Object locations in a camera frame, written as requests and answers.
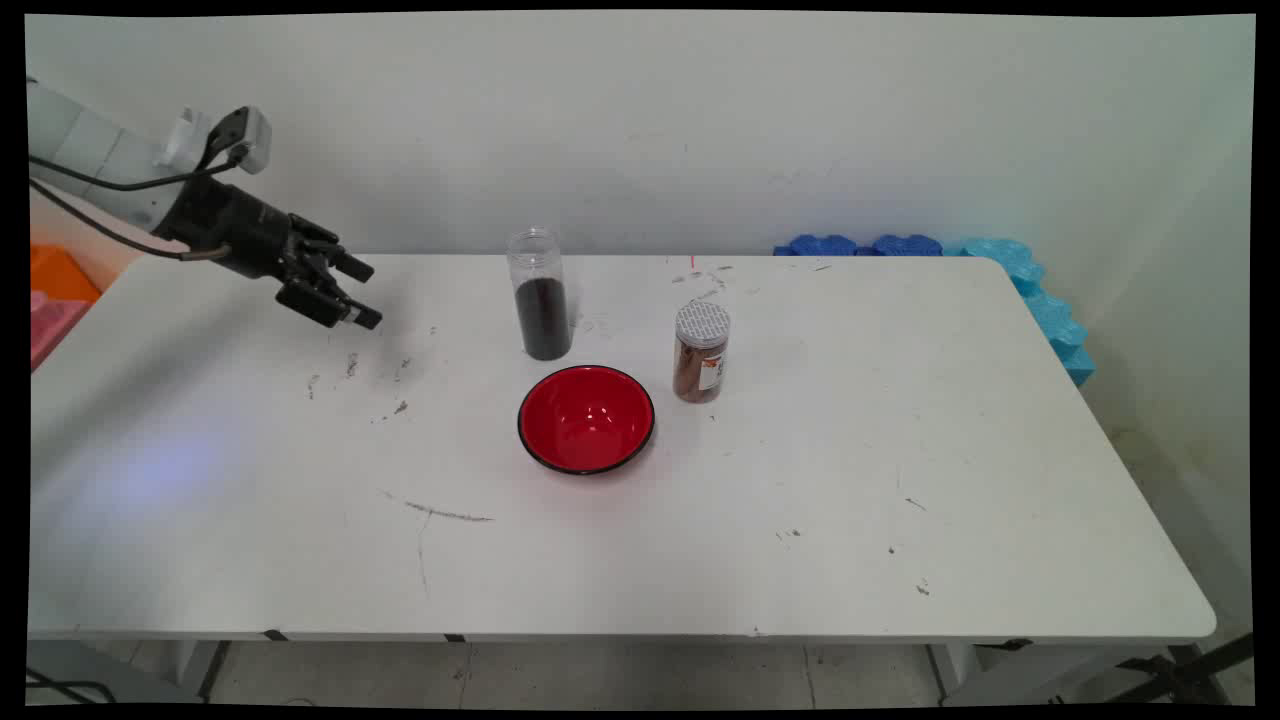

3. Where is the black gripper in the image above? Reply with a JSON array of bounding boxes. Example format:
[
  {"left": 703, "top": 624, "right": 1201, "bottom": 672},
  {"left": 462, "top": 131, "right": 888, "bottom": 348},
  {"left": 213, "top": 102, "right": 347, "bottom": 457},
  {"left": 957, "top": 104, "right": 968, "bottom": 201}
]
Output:
[{"left": 155, "top": 175, "right": 384, "bottom": 331}]

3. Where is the clear jar with dark grains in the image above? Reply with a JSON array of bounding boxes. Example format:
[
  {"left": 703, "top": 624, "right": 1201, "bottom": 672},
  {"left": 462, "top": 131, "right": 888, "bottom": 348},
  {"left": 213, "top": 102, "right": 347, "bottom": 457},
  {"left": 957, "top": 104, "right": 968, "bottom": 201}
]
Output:
[{"left": 507, "top": 228, "right": 575, "bottom": 362}]

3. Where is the red bowl with black rim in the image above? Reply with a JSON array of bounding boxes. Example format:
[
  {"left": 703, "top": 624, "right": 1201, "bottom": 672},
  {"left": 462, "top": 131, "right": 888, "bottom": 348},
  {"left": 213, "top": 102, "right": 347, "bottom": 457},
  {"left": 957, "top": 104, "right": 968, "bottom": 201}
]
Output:
[{"left": 517, "top": 365, "right": 657, "bottom": 476}]

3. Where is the brown spice jar patterned lid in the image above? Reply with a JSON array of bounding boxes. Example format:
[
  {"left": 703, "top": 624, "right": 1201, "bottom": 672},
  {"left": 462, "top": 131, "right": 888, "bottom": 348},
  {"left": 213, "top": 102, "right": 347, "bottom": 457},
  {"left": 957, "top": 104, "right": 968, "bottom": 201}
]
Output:
[{"left": 672, "top": 300, "right": 732, "bottom": 405}]

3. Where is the white table leg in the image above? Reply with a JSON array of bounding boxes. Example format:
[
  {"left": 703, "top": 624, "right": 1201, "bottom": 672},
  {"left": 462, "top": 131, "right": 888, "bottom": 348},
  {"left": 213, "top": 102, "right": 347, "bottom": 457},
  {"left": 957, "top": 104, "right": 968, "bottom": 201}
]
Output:
[
  {"left": 178, "top": 641, "right": 233, "bottom": 701},
  {"left": 925, "top": 643, "right": 979, "bottom": 701}
]

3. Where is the light blue foam piece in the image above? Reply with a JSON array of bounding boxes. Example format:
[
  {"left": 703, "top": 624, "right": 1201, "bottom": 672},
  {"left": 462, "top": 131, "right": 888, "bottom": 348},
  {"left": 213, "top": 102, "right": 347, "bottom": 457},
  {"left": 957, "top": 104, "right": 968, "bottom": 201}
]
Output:
[{"left": 945, "top": 237, "right": 1097, "bottom": 389}]

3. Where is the black tripod leg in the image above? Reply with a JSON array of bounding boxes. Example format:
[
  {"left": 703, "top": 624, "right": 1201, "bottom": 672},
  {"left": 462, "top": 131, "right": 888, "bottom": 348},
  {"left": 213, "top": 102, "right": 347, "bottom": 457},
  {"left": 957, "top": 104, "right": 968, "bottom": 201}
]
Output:
[{"left": 1105, "top": 632, "right": 1255, "bottom": 706}]

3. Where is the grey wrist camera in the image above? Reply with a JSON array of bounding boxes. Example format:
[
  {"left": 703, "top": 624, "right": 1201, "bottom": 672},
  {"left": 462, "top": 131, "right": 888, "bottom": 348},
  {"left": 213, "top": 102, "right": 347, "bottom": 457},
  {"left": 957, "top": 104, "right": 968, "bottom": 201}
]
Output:
[{"left": 205, "top": 105, "right": 273, "bottom": 176}]

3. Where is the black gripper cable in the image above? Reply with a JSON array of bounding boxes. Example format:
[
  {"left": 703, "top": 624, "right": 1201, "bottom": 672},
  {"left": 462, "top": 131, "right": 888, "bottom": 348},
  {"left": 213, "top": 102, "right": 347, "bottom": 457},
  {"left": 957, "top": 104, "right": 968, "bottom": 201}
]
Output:
[{"left": 28, "top": 178, "right": 233, "bottom": 263}]

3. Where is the black camera cable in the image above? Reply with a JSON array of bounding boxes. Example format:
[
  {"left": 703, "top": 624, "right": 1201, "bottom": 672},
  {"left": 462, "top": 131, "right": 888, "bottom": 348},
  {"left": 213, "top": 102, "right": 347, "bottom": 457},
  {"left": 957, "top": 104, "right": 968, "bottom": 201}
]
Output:
[{"left": 28, "top": 108, "right": 251, "bottom": 191}]

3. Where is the black floor cable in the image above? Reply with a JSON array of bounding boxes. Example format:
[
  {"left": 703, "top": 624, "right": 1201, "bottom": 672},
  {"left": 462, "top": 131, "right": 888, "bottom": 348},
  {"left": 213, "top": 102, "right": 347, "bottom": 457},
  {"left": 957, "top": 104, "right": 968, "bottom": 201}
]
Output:
[{"left": 28, "top": 668, "right": 116, "bottom": 703}]

